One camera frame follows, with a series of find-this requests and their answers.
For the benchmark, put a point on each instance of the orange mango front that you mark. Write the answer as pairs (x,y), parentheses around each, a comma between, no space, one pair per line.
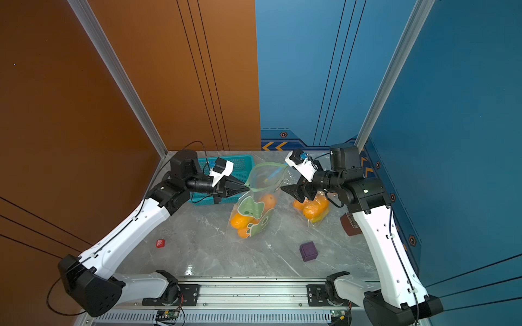
(270,201)

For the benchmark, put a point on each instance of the dark red box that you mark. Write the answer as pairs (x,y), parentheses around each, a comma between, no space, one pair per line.
(349,225)

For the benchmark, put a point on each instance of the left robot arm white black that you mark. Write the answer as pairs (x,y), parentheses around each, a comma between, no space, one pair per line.
(91,278)

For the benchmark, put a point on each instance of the teal plastic basket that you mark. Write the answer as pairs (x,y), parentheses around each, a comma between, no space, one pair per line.
(243,164)

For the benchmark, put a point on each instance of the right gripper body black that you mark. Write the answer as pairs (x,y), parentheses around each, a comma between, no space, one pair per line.
(308,186)

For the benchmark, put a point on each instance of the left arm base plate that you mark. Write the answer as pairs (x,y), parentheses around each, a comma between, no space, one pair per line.
(183,295)

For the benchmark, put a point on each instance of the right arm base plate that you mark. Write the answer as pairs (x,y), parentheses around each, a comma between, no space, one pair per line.
(319,296)

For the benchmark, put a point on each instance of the purple cube box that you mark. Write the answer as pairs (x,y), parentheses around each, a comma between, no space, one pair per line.
(308,251)

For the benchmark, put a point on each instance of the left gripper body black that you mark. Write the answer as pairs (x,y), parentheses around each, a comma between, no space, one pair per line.
(220,187)

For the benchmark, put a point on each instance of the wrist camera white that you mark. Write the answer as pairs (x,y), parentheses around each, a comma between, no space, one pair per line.
(303,163)
(222,168)

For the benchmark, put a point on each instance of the orange mango later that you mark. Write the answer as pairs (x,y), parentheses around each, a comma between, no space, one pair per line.
(315,211)

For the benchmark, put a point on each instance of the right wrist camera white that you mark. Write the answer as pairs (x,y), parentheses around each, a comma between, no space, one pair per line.
(303,163)

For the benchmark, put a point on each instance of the aluminium rail front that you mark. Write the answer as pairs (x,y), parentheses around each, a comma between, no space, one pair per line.
(253,295)

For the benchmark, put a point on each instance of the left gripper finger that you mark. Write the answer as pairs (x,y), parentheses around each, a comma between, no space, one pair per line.
(232,199)
(234,186)

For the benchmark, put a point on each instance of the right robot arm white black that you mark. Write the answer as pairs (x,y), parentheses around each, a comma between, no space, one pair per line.
(380,231)

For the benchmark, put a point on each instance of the yellow orange mango back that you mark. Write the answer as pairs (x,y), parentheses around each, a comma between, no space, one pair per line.
(244,233)

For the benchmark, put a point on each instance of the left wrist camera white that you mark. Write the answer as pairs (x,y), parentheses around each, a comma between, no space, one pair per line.
(222,168)

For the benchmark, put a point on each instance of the clear bags stack green print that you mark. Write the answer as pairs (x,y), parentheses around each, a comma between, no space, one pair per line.
(265,178)

